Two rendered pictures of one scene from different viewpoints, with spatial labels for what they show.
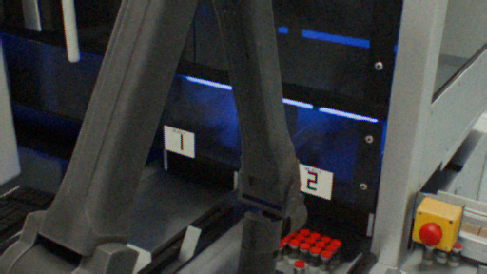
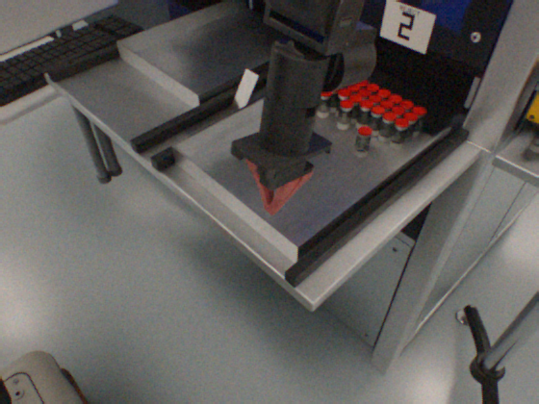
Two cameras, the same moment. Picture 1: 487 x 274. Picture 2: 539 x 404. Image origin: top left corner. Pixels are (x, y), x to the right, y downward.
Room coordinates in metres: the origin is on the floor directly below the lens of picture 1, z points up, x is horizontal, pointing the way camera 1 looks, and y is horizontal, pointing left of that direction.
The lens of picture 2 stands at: (0.35, -0.09, 1.34)
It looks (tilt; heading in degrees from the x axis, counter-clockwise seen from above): 47 degrees down; 15
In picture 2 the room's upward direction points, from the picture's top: straight up
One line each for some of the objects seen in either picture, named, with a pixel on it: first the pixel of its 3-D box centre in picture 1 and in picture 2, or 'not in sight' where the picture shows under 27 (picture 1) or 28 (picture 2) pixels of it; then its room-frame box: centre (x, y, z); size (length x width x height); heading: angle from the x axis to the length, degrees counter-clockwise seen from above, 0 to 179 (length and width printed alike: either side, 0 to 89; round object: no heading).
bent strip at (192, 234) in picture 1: (173, 257); (222, 103); (0.94, 0.14, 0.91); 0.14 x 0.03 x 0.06; 150
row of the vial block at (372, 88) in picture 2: (300, 239); (375, 101); (1.02, -0.10, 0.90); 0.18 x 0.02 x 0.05; 59
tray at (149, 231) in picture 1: (156, 204); (225, 43); (1.15, 0.21, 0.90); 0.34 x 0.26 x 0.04; 149
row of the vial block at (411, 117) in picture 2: (294, 244); (367, 107); (1.00, -0.09, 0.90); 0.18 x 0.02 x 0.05; 59
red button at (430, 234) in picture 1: (431, 233); not in sight; (0.91, -0.33, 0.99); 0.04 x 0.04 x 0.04; 59
